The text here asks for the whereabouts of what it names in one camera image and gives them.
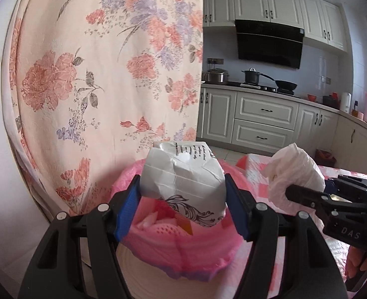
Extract printed paper bag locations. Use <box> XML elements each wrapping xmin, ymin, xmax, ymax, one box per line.
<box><xmin>140</xmin><ymin>141</ymin><xmax>227</xmax><ymax>227</ymax></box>

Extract red floor trash bin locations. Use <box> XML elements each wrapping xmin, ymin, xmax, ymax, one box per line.
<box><xmin>314</xmin><ymin>149</ymin><xmax>336</xmax><ymax>167</ymax></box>

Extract lower kitchen cabinets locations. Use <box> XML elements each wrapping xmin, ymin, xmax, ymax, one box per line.
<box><xmin>197</xmin><ymin>84</ymin><xmax>367</xmax><ymax>173</ymax></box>

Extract kitchen cabinets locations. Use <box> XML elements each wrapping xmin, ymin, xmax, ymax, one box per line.
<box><xmin>197</xmin><ymin>84</ymin><xmax>367</xmax><ymax>173</ymax></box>
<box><xmin>203</xmin><ymin>0</ymin><xmax>347</xmax><ymax>52</ymax></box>

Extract pink-lined trash bin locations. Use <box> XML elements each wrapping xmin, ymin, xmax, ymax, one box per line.
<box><xmin>110</xmin><ymin>156</ymin><xmax>256</xmax><ymax>282</ymax></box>

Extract upper kitchen cabinets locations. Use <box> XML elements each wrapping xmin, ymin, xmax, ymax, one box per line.
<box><xmin>203</xmin><ymin>0</ymin><xmax>347</xmax><ymax>52</ymax></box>

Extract right hand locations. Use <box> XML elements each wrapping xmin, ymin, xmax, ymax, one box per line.
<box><xmin>345</xmin><ymin>246</ymin><xmax>367</xmax><ymax>278</ymax></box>

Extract red checkered tablecloth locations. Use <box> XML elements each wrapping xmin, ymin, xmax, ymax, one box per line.
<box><xmin>214</xmin><ymin>153</ymin><xmax>367</xmax><ymax>299</ymax></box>

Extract white electric kettle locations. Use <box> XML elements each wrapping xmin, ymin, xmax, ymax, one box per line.
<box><xmin>339</xmin><ymin>92</ymin><xmax>352</xmax><ymax>113</ymax></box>

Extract white round stool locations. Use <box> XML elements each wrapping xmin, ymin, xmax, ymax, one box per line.
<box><xmin>117</xmin><ymin>242</ymin><xmax>252</xmax><ymax>299</ymax></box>

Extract red bowl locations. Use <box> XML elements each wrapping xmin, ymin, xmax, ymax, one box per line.
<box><xmin>307</xmin><ymin>94</ymin><xmax>316</xmax><ymax>102</ymax></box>

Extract black frying pan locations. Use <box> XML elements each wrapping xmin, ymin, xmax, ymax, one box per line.
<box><xmin>275</xmin><ymin>80</ymin><xmax>297</xmax><ymax>94</ymax></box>

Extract black cooking pot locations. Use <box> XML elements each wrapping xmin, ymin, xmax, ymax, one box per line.
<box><xmin>243</xmin><ymin>68</ymin><xmax>274</xmax><ymax>85</ymax></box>

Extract silver pressure cooker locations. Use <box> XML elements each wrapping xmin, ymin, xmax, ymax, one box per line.
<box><xmin>203</xmin><ymin>68</ymin><xmax>229</xmax><ymax>84</ymax></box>

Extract black range hood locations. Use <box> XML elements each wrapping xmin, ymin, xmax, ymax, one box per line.
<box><xmin>235</xmin><ymin>20</ymin><xmax>304</xmax><ymax>70</ymax></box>

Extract floral curtain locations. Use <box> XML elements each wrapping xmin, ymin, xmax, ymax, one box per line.
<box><xmin>1</xmin><ymin>0</ymin><xmax>203</xmax><ymax>218</ymax></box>

